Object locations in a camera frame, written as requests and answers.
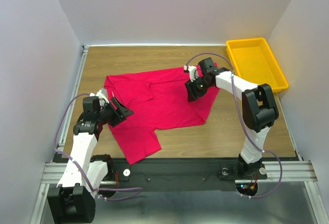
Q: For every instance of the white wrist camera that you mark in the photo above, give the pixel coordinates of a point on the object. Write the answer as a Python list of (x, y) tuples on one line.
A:
[(102, 95), (192, 71)]

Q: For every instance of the small electronics board with leds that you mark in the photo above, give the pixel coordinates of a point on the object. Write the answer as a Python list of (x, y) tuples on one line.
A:
[(247, 188)]

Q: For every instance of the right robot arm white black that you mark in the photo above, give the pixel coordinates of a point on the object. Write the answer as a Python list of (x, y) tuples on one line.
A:
[(257, 112)]

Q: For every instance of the left aluminium frame rail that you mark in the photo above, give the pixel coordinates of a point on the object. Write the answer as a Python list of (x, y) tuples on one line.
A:
[(66, 124)]

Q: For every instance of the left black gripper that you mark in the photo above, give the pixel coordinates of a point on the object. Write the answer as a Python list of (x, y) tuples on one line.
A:
[(116, 113)]

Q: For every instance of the yellow plastic bin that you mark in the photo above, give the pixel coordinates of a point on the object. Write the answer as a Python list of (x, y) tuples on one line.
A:
[(254, 61)]

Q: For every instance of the aluminium frame rail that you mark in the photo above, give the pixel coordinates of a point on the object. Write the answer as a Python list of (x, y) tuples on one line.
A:
[(293, 171), (66, 124)]

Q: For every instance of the front aluminium frame rail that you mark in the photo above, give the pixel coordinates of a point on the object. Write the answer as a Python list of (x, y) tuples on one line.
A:
[(293, 171)]

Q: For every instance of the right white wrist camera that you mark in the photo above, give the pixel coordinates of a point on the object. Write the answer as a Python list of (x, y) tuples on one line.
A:
[(192, 71)]

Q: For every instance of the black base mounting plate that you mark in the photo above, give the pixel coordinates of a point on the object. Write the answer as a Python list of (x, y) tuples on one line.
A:
[(182, 174)]

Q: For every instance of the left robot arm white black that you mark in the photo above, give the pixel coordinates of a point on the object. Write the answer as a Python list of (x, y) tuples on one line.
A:
[(73, 199)]

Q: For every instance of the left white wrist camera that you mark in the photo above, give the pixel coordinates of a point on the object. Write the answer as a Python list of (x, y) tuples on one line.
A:
[(102, 95)]

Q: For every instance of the red polo t shirt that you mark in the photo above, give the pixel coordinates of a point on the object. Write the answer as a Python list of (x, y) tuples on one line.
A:
[(159, 100)]

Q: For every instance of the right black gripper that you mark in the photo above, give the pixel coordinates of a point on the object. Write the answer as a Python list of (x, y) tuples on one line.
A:
[(193, 90)]

